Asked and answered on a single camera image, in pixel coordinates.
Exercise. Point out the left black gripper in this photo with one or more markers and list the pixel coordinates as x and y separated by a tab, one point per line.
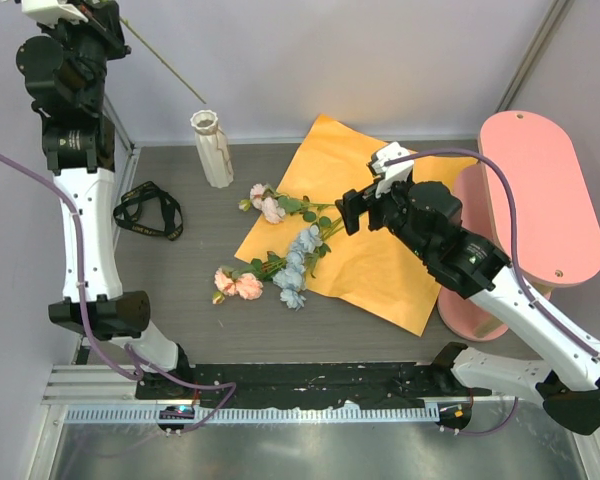
105	25

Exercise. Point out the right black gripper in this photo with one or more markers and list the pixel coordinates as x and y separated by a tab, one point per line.
359	202

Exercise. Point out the orange wrapping paper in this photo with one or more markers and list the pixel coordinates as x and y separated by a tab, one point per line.
370	270

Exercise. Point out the pale pink flower stem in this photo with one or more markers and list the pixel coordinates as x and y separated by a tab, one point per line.
276	206

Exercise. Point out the blue flower stem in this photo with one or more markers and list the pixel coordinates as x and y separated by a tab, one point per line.
308	247

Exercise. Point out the peach flower stem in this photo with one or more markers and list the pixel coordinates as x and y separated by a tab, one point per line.
246	282

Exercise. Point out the black ribbon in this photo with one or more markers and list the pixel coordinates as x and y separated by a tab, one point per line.
151	211

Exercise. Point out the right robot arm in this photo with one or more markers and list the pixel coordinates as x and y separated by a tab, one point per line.
425	217

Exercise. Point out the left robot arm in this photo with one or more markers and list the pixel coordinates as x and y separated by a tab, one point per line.
64	72

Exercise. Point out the white ribbed vase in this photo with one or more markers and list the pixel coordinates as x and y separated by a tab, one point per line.
212	147

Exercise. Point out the pink two-tier shelf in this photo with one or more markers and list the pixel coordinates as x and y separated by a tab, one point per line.
556	234

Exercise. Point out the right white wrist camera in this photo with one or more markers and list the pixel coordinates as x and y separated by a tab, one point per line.
385	175

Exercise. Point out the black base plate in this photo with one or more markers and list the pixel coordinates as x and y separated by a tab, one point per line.
318	386

